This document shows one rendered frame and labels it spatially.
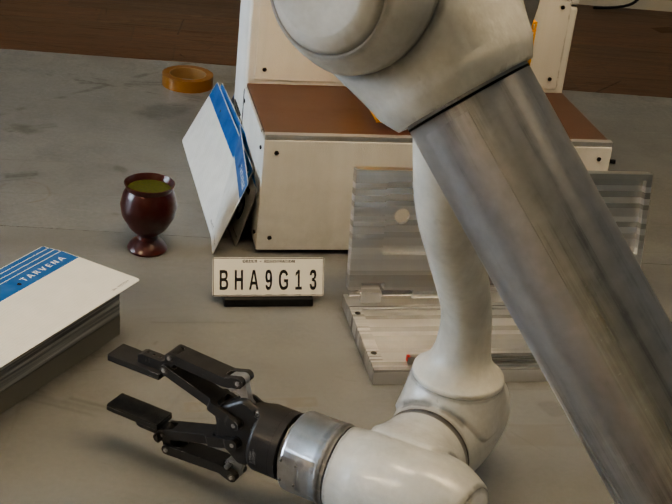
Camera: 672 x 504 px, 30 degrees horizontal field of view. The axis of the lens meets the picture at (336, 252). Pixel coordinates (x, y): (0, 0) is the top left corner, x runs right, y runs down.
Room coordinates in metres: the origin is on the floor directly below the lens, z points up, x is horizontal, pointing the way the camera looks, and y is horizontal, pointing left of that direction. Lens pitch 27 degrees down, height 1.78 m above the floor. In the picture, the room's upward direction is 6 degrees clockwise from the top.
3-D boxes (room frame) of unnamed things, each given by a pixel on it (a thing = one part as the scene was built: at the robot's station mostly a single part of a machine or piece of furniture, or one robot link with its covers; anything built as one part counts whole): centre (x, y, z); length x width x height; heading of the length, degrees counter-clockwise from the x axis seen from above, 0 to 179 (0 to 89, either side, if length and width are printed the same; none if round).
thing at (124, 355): (1.18, 0.20, 1.02); 0.07 x 0.03 x 0.01; 65
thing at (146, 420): (1.18, 0.20, 0.96); 0.07 x 0.03 x 0.01; 65
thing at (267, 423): (1.12, 0.06, 0.99); 0.09 x 0.07 x 0.08; 65
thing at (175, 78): (2.44, 0.34, 0.91); 0.10 x 0.10 x 0.02
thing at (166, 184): (1.69, 0.29, 0.96); 0.09 x 0.09 x 0.11
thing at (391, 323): (1.53, -0.26, 0.92); 0.44 x 0.21 x 0.04; 104
